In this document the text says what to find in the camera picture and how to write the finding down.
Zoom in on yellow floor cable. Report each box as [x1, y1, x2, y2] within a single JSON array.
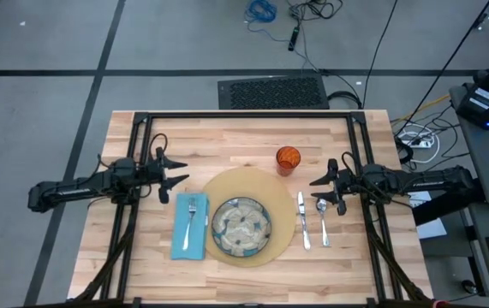
[[391, 93, 451, 125]]

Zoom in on white paper sheet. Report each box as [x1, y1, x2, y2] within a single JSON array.
[[408, 190, 448, 240]]

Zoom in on black tangled floor cables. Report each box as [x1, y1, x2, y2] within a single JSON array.
[[289, 0, 344, 21]]

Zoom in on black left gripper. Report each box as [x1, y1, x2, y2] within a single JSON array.
[[146, 146, 191, 205]]

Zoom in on round yellow woven placemat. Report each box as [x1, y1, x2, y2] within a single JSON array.
[[201, 166, 298, 269]]

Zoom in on black aluminium table frame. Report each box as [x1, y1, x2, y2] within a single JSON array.
[[75, 110, 436, 308]]

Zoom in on black camera cable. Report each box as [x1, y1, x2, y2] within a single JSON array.
[[340, 151, 360, 173], [146, 133, 170, 162]]

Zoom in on black left camera cable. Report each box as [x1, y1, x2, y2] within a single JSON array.
[[146, 133, 170, 162]]

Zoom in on silver fork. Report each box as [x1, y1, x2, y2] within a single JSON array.
[[182, 197, 198, 252]]

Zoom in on white power strip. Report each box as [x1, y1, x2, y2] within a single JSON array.
[[400, 135, 432, 149]]

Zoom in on black right camera cable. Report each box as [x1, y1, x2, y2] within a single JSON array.
[[340, 151, 360, 173]]

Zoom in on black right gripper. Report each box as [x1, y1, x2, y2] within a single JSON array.
[[308, 157, 356, 216]]

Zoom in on black power strip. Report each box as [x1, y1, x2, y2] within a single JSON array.
[[287, 26, 301, 52]]

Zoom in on silver spoon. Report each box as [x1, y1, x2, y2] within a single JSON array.
[[315, 198, 331, 248]]

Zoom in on black computer box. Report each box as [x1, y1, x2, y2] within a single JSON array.
[[456, 83, 489, 129]]

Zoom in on teal cloth napkin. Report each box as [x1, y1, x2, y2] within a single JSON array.
[[170, 192, 211, 262]]

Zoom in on black coiled floor cable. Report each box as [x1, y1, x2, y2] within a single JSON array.
[[326, 90, 364, 110]]

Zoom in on thin black slanted pole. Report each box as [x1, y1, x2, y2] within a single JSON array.
[[396, 0, 489, 136]]

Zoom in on blue coiled cable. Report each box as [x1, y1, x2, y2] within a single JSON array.
[[243, 0, 278, 44]]

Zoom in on dark patterned plate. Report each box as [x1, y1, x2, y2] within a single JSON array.
[[210, 196, 272, 258]]

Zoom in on long black floor cable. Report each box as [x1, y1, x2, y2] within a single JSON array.
[[361, 0, 399, 110]]

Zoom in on silver knife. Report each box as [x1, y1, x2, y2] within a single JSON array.
[[296, 190, 313, 252]]

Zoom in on orange drinking glass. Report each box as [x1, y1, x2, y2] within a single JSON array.
[[275, 145, 302, 178]]

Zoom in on black perforated floor mat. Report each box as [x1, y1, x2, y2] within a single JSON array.
[[217, 75, 330, 110]]

